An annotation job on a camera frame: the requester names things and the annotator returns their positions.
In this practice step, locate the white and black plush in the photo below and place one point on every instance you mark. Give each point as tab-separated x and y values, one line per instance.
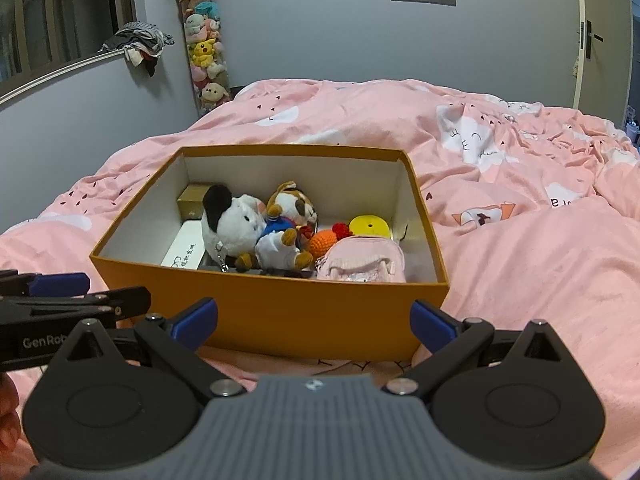
235	225

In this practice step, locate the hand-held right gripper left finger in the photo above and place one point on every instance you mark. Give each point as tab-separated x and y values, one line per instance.
192	322

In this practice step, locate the tube of plush toys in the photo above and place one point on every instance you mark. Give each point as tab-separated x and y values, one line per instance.
205	55

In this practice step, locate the yellow round case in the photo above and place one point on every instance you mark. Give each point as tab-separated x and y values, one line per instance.
370	227

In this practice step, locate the brown dog plush blue hat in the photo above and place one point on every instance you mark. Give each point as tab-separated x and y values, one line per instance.
285	207

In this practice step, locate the pile of clothes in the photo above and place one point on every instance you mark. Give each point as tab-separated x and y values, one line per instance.
140	40

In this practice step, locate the long white box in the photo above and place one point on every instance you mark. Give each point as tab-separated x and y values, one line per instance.
182	250

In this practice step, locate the window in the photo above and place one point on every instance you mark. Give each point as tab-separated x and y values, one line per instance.
60	10

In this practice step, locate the orange cardboard box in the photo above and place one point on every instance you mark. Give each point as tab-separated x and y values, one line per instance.
300	320

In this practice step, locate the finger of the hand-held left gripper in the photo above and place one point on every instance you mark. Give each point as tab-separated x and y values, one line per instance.
120	302
57	285

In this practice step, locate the white door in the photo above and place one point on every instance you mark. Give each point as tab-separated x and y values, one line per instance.
605	35

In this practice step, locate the person's left hand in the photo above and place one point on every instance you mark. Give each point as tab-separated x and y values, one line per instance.
7	410

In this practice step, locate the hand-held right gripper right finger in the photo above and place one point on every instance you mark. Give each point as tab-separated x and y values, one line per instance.
432	322

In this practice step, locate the pink pouch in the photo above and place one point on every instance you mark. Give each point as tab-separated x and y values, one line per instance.
360	255

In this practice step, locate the small kraft brown box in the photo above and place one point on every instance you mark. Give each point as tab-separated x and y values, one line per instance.
192	202

